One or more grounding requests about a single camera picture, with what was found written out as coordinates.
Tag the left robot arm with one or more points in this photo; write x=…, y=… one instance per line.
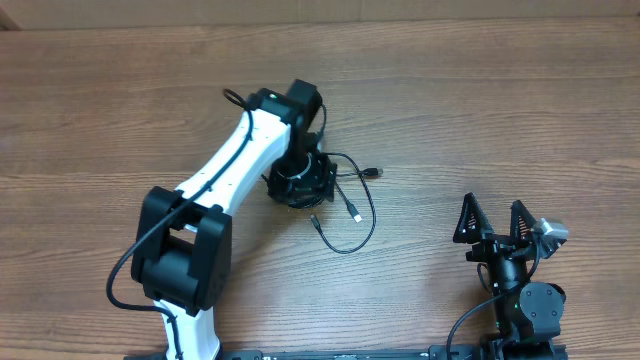
x=183, y=243

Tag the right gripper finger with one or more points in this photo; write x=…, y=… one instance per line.
x=521, y=221
x=473, y=225

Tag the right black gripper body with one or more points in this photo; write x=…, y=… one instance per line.
x=493, y=247

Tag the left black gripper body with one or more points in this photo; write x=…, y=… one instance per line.
x=304, y=174

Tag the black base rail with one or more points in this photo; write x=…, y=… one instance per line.
x=434, y=352

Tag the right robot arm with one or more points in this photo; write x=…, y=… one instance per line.
x=527, y=313

